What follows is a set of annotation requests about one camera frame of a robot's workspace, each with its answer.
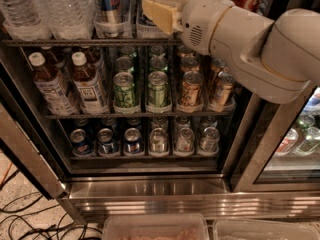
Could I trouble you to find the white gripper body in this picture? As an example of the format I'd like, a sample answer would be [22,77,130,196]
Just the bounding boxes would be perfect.
[181,0,234,55]

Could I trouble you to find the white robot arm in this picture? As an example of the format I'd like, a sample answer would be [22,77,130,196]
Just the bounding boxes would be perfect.
[142,0,320,104]

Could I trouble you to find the left red bull can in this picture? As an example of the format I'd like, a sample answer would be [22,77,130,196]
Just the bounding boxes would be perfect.
[94,0,130,38]

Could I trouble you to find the front left gold can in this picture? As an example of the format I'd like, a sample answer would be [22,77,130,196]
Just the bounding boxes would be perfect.
[178,71,203,112]

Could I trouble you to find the gold can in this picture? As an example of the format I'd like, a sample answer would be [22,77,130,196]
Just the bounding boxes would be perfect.
[209,71,236,112]
[178,71,203,112]

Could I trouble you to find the front right green can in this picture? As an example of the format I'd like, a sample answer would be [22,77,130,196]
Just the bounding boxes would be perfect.
[147,71,169,113]

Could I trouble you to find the green can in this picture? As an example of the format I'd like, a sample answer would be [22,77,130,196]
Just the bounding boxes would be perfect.
[113,72,137,114]
[147,71,169,113]

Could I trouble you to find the front left green can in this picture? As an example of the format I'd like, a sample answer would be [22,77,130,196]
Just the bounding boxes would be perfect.
[113,72,137,114]

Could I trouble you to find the front right gold can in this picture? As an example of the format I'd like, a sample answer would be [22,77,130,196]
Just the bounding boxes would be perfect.
[209,71,236,112]

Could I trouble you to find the stainless steel fridge cabinet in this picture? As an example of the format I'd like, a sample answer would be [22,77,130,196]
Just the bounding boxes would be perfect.
[0,0,320,225]

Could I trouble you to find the left silver soda can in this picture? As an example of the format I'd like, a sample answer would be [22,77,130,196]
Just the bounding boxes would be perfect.
[149,128,168,156]

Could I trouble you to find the silver soda can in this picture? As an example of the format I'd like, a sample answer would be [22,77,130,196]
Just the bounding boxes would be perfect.
[149,128,168,156]
[199,126,220,155]
[175,127,195,156]

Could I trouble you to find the right silver soda can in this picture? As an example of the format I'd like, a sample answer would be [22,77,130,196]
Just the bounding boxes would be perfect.
[199,126,220,155]

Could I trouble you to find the middle silver soda can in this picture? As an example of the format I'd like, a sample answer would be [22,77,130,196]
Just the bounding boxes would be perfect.
[175,127,195,156]

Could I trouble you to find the right blue pepsi can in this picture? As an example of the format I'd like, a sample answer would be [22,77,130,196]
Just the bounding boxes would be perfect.
[124,128,143,154]

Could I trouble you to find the blue pepsi can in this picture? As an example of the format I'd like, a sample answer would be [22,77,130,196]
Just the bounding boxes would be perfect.
[124,128,143,154]
[97,128,119,157]
[70,129,94,157]

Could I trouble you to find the middle blue pepsi can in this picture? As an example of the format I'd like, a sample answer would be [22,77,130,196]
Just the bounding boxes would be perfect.
[97,128,119,157]

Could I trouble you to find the left blue pepsi can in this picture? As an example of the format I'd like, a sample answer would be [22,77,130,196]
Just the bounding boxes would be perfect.
[70,129,94,157]

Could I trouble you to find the right glass fridge door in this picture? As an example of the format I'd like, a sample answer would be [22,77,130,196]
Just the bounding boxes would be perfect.
[230,83,320,192]

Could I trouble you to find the left open fridge door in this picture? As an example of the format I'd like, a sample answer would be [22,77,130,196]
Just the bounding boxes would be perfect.
[0,82,66,199]

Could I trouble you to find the right clear water bottle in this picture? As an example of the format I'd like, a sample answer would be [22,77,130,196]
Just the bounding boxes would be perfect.
[44,0,93,40]

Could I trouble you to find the clear water bottle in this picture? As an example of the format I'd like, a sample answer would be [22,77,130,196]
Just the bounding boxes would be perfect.
[44,0,93,40]
[0,0,51,41]

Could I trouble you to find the front right tea bottle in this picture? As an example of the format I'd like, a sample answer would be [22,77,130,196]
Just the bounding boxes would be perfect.
[72,52,107,114]

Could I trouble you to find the tea bottle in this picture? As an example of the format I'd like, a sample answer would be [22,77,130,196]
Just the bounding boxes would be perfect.
[29,52,78,116]
[72,52,107,114]

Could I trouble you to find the front left tea bottle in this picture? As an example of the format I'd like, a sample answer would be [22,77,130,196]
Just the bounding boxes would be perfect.
[29,52,78,116]

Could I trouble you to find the left clear water bottle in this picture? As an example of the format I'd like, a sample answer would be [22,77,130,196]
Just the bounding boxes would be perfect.
[0,0,51,41]

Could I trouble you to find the right clear plastic bin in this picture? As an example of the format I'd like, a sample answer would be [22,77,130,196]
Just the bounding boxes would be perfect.
[213,219,320,240]

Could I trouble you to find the clear plastic bin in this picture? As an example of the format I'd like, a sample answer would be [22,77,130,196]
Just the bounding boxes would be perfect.
[213,219,320,240]
[102,213,210,240]

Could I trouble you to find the left clear plastic bin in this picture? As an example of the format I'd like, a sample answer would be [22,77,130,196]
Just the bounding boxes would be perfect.
[102,213,210,240]

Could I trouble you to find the middle wire shelf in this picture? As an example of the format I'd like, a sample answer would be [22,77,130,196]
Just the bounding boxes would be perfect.
[46,111,231,119]

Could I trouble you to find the wire shelf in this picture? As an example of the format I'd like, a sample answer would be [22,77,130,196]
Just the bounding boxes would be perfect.
[2,38,182,47]
[46,111,231,119]

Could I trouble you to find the top wire shelf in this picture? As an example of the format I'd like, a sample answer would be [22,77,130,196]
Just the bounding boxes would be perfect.
[2,38,182,47]

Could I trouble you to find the black floor cables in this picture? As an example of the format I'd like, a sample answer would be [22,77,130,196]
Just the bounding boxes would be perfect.
[0,168,103,240]

